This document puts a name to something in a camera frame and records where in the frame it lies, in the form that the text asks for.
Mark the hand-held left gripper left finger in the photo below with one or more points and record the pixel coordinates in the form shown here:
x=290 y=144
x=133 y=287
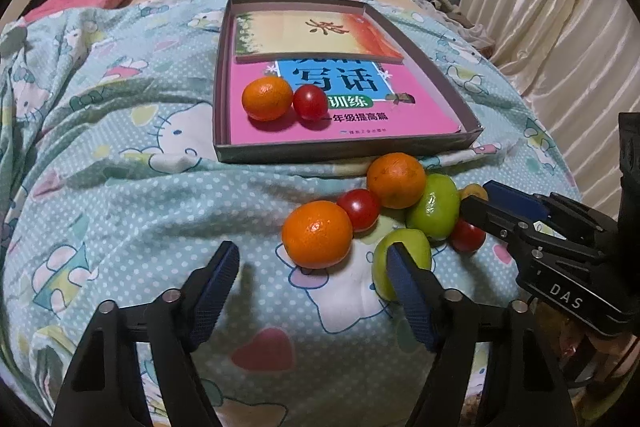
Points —
x=217 y=287

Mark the pink exercise book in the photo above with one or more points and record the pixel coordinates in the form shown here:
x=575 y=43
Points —
x=400 y=122

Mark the red cherry tomato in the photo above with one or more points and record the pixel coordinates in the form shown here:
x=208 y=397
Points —
x=467 y=237
x=310 y=103
x=358 y=209

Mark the shallow grey cardboard box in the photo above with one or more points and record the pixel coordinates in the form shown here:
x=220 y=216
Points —
x=300 y=152

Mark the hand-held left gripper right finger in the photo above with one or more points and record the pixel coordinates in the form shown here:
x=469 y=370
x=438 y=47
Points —
x=410 y=292

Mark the person's right hand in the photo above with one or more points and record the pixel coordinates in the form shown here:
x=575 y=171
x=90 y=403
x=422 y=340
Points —
x=615 y=357

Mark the small brown fruit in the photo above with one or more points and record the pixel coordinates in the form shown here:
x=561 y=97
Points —
x=475 y=192

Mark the orange mandarin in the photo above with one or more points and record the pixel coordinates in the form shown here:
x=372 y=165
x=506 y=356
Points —
x=266 y=99
x=396 y=181
x=316 y=234

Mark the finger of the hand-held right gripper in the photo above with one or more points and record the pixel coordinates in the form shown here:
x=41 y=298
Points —
x=515 y=199
x=492 y=217

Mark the blue cartoon printed blanket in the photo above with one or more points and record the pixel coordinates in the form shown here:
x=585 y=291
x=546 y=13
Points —
x=125 y=207

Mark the cream satin curtain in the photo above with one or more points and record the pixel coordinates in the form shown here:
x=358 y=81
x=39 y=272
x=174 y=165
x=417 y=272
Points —
x=550 y=7

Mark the green round fruit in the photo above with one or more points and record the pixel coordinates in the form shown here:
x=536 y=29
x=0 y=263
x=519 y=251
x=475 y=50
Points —
x=432 y=208
x=381 y=267

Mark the cream and orange book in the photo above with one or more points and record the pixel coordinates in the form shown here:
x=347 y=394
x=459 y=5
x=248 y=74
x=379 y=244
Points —
x=280 y=34

